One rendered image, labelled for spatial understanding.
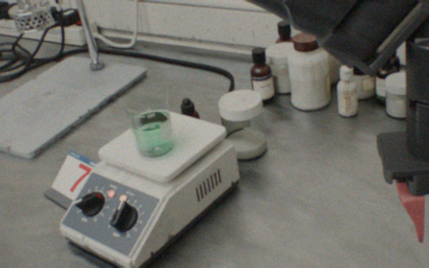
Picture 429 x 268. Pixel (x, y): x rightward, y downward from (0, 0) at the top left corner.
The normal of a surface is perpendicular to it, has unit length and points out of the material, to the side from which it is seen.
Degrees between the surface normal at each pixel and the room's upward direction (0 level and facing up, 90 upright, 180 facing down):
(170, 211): 90
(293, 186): 0
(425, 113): 89
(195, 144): 0
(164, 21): 90
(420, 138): 89
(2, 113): 0
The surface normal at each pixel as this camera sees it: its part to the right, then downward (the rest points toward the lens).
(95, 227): -0.43, -0.49
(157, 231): 0.77, 0.23
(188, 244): -0.15, -0.84
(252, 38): -0.54, 0.50
